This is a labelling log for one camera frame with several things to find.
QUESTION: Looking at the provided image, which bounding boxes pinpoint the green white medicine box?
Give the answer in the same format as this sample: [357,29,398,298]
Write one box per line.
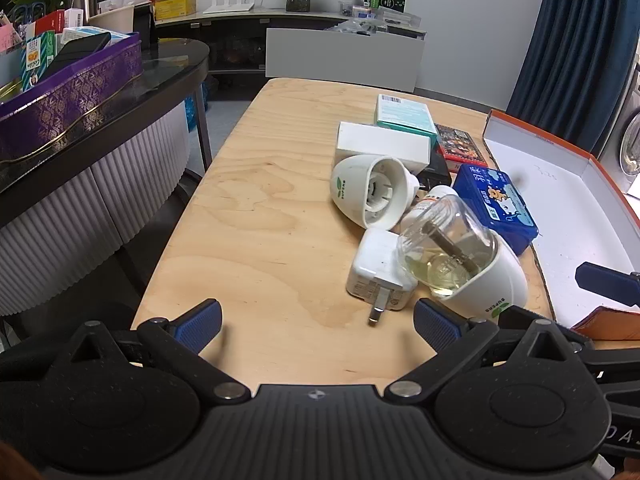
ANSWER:
[21,30,57,92]

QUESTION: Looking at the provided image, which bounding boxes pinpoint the beige cup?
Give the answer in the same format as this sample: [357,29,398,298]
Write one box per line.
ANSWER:
[89,6,136,36]

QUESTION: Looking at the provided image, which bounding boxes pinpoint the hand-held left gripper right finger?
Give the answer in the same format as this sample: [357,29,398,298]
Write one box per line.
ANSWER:
[384,298,596,404]

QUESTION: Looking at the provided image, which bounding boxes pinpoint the white blue box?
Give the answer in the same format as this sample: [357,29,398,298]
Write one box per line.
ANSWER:
[60,26,132,46]

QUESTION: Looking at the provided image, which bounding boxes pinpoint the blue plastic bag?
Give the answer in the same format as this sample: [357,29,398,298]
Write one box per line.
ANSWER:
[184,82,209,133]

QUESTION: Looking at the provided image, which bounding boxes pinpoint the television cabinet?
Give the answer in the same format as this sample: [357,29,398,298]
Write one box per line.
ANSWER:
[150,10,428,93]

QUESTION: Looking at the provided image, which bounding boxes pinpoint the pile of clear packets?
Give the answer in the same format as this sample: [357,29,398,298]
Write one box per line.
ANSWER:
[325,4,428,40]

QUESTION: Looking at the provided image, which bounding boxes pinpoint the white cardboard box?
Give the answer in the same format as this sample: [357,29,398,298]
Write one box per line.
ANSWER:
[334,121,432,171]

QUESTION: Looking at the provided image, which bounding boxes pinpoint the purple patterned box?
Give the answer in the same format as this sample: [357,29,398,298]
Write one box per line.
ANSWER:
[0,31,144,163]

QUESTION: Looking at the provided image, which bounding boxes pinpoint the dark oval side table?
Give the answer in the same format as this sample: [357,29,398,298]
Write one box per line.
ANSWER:
[0,37,211,317]

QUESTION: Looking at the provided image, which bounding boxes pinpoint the small black box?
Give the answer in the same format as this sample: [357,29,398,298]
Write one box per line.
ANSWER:
[416,150,453,191]

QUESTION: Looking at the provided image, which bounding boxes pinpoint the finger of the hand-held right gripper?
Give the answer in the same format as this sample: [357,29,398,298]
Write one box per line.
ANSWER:
[497,305,601,361]
[575,261,640,307]

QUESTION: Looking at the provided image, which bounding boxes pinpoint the steel thermos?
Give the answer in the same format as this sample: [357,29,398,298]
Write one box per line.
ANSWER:
[65,0,98,28]

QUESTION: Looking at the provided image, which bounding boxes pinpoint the blue handled scissors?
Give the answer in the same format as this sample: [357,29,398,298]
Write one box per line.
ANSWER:
[7,2,47,26]

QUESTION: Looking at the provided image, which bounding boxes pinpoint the yellow box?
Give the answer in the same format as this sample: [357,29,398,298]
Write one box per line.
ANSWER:
[152,0,197,22]

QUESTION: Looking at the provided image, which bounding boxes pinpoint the white pill bottle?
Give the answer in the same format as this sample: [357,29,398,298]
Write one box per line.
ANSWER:
[411,185,460,216]

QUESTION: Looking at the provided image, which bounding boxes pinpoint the teal bandage box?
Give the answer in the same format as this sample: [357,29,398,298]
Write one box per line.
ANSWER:
[375,94,438,136]

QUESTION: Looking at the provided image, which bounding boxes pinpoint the black rectangular device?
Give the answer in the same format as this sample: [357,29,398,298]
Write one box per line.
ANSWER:
[132,4,154,51]

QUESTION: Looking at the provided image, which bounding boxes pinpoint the white power adapter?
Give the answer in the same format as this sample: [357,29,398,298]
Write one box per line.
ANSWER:
[346,227,418,327]

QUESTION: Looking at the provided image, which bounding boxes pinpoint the white heater with liquid bottle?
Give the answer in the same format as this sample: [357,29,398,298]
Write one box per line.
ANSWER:
[397,194,529,322]

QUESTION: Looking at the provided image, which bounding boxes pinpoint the blue curtain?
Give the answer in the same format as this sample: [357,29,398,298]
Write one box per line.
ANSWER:
[505,0,640,158]

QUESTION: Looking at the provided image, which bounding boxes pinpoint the black case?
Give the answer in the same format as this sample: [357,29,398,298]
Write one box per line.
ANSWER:
[42,31,113,80]

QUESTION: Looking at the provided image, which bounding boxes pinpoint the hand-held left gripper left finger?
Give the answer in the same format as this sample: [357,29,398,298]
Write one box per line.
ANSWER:
[60,298,252,405]

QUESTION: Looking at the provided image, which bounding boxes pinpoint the silver washing machine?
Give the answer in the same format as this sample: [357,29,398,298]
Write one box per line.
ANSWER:
[592,57,640,198]

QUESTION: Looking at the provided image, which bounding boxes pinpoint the white mosquito repellent heater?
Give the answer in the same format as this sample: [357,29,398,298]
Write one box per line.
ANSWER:
[330,154,420,231]

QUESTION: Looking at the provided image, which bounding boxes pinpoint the red black patterned box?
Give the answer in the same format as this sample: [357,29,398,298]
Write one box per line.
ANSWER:
[434,122,488,168]

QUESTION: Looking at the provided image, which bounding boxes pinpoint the blue plastic box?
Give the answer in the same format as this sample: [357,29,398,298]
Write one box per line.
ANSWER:
[452,162,540,256]

